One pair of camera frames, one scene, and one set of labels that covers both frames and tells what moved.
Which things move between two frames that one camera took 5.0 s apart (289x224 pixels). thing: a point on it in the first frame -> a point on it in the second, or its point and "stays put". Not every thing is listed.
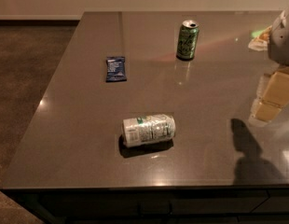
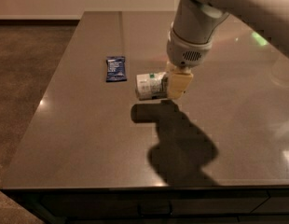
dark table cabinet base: [270, 203] stays put
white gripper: [282, 44] -> [185, 54]
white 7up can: [144, 130] -> [152, 86]
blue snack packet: [116, 69] stays put
